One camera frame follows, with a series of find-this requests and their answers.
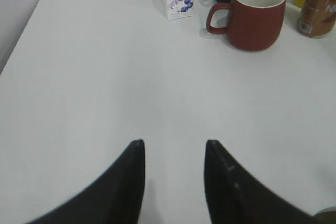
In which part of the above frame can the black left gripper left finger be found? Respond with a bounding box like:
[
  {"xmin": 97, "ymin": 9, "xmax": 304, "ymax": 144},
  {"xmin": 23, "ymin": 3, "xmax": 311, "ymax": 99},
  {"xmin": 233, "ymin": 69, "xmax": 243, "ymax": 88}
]
[{"xmin": 33, "ymin": 140, "xmax": 145, "ymax": 223}]

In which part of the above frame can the dark red ceramic mug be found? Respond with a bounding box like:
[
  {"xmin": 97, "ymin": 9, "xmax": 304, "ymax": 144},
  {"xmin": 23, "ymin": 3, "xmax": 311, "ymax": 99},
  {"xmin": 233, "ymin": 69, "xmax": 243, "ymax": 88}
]
[{"xmin": 206, "ymin": 0, "xmax": 286, "ymax": 51}]

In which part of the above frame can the brown Nescafe coffee bottle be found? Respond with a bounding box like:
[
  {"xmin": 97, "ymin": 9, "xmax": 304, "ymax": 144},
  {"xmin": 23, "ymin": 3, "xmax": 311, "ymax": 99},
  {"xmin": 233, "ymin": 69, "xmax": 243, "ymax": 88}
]
[{"xmin": 298, "ymin": 0, "xmax": 335, "ymax": 38}]

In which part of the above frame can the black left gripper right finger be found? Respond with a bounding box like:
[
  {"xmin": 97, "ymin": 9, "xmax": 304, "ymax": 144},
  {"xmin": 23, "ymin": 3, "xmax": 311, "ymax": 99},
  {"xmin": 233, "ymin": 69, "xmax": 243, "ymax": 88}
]
[{"xmin": 204, "ymin": 140, "xmax": 323, "ymax": 223}]

